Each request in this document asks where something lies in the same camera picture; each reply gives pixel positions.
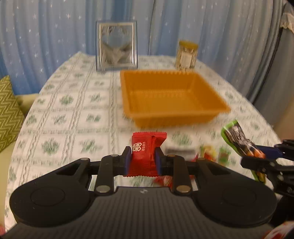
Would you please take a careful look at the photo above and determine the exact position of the small red candy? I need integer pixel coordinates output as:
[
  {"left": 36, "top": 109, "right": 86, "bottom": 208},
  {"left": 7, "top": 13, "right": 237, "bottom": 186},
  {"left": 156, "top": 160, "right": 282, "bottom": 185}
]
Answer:
[{"left": 153, "top": 176, "right": 173, "bottom": 188}]

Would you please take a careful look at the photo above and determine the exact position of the clear packet dark snack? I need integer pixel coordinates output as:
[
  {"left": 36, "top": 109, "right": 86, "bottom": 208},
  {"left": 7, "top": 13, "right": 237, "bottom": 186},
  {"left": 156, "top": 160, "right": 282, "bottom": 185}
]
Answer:
[{"left": 164, "top": 145, "right": 197, "bottom": 161}]

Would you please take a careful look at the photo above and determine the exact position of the red square snack packet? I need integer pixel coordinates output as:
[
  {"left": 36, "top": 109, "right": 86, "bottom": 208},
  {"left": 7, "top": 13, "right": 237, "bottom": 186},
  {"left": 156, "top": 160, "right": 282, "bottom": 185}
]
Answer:
[{"left": 126, "top": 132, "right": 167, "bottom": 177}]

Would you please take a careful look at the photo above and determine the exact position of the yellow green candy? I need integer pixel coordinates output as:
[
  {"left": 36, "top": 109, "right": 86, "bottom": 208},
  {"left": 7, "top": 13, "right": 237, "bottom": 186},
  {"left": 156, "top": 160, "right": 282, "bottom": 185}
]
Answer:
[{"left": 198, "top": 144, "right": 217, "bottom": 162}]

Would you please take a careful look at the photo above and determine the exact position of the green brown candy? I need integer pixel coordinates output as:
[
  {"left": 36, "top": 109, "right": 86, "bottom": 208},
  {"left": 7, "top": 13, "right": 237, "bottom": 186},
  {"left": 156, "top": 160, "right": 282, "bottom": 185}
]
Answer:
[{"left": 218, "top": 147, "right": 231, "bottom": 166}]

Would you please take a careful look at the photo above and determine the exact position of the green black snack bar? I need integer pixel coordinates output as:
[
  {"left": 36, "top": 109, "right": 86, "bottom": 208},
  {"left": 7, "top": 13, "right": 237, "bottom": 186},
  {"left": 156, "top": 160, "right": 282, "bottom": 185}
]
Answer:
[{"left": 220, "top": 119, "right": 267, "bottom": 183}]

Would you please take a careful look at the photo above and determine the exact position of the green floral tablecloth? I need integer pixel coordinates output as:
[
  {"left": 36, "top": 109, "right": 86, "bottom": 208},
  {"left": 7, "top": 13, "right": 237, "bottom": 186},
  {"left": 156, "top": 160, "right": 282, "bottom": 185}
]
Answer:
[{"left": 4, "top": 51, "right": 284, "bottom": 233}]

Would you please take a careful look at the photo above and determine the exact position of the orange plastic tray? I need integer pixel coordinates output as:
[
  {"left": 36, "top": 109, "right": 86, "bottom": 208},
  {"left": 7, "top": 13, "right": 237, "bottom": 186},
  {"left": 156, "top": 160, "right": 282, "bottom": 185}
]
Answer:
[{"left": 120, "top": 70, "right": 230, "bottom": 129}]

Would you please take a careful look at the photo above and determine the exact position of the nut jar with gold lid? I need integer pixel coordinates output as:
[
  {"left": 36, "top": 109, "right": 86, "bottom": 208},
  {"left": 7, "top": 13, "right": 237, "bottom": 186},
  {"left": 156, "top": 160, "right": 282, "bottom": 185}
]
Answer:
[{"left": 175, "top": 40, "right": 198, "bottom": 71}]

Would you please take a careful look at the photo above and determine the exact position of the green zigzag cushion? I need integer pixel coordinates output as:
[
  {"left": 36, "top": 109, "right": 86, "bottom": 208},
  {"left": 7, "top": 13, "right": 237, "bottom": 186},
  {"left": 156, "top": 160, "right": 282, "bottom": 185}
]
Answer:
[{"left": 0, "top": 75, "right": 24, "bottom": 151}]

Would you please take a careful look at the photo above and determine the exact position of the blue star curtain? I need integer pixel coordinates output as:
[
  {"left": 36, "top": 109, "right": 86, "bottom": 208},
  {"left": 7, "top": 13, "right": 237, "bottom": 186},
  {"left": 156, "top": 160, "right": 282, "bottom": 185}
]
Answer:
[{"left": 1, "top": 1, "right": 283, "bottom": 101}]

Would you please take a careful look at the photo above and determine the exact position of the silver sand art frame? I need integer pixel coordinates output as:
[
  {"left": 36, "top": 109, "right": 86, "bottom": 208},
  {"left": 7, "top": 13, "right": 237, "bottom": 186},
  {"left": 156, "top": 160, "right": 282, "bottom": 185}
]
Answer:
[{"left": 96, "top": 20, "right": 138, "bottom": 72}]

